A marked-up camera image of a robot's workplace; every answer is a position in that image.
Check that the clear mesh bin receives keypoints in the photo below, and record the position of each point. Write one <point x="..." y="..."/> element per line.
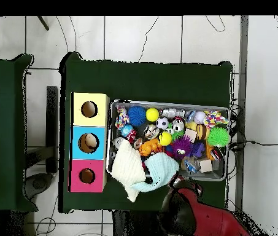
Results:
<point x="222" y="169"/>

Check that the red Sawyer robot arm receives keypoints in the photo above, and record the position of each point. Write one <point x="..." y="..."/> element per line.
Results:
<point x="212" y="221"/>

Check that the purple spiky monster toy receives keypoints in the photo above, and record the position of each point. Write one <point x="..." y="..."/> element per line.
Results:
<point x="181" y="146"/>

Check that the wooden box with three holes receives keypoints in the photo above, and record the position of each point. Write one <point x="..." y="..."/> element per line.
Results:
<point x="99" y="132"/>

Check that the green spiky rubber ball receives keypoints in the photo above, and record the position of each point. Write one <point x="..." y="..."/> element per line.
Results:
<point x="219" y="136"/>

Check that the yellow smiley ball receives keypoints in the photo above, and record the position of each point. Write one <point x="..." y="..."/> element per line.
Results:
<point x="165" y="138"/>

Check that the dark green tablecloth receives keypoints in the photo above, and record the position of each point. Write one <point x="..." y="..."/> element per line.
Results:
<point x="148" y="78"/>

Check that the small soccer ball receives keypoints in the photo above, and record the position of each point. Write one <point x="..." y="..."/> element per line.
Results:
<point x="162" y="123"/>

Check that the cream yellow waffle cloth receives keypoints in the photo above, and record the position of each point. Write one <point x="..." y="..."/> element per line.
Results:
<point x="126" y="167"/>

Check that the orange plastic toy block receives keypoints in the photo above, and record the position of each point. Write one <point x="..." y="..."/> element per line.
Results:
<point x="149" y="146"/>

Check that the green covered side table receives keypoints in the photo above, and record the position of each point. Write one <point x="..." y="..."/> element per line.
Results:
<point x="1" y="132"/>

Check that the mint green waffle cloth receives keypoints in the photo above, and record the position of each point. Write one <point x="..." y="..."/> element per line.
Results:
<point x="161" y="169"/>

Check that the blue spiky rubber ball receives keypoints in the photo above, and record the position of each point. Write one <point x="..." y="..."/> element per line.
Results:
<point x="137" y="116"/>

